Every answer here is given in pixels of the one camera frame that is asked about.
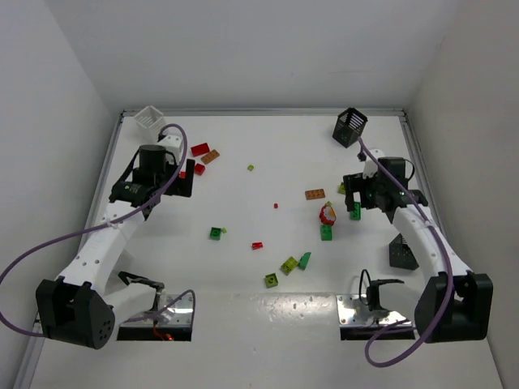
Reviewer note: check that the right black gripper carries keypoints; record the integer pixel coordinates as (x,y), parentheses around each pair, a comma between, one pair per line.
(356,188)

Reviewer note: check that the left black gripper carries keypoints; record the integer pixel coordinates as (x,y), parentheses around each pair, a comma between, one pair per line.
(185,179)

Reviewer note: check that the red flower lego brick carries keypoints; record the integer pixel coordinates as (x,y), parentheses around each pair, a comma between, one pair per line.
(328,215)

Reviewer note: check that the dark green lego brick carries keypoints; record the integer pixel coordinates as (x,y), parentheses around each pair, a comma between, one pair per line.
(326,232)

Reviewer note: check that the green curved lego piece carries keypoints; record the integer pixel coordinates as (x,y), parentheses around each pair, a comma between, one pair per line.
(304,260)

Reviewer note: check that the lime lego brick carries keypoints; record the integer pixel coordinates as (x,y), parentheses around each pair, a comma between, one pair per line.
(271,280)
(289,265)
(342,188)

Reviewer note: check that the lime lego brick front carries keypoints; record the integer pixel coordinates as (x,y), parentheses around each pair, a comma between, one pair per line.
(271,280)

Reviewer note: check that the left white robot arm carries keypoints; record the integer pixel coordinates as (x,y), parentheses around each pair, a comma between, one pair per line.
(75,308)

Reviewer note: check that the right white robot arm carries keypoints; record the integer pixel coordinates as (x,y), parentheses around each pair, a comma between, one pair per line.
(455,304)

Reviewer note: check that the small red square lego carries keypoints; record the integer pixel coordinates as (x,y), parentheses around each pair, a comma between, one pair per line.
(199,169)

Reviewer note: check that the orange lego plate right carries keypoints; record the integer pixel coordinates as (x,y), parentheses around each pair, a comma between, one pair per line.
(315,194)

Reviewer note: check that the orange lego plate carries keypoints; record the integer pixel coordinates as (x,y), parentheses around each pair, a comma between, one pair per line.
(315,194)
(209,157)

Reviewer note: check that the large red lego brick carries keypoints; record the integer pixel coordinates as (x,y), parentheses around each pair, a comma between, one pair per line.
(200,149)

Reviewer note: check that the orange lego plate left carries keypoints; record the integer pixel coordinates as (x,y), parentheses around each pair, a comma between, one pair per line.
(209,157)

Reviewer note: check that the black slotted bin back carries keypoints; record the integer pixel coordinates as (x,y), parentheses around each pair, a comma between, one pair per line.
(349,126)

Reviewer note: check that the black slotted bin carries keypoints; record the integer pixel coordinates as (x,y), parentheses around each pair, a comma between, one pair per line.
(400,255)
(349,126)

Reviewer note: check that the white slotted bin back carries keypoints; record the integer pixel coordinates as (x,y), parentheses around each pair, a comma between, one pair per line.
(149,121)

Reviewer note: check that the black slotted bin right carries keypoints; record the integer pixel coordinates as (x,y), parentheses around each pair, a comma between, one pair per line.
(400,255)

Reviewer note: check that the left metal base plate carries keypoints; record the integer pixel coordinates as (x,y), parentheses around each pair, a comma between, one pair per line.
(179,313)

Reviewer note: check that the metal base plate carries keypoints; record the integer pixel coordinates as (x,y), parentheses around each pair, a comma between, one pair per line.
(354,314)
(179,313)

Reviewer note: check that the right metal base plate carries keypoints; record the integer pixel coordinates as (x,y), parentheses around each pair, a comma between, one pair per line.
(354,314)

